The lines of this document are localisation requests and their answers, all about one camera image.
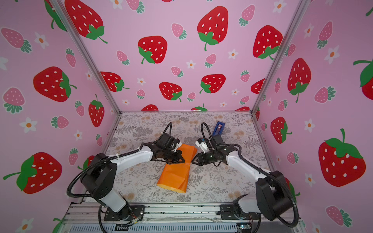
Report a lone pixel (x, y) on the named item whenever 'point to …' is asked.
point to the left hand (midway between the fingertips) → (186, 161)
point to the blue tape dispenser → (218, 128)
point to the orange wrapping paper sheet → (175, 176)
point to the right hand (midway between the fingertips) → (193, 163)
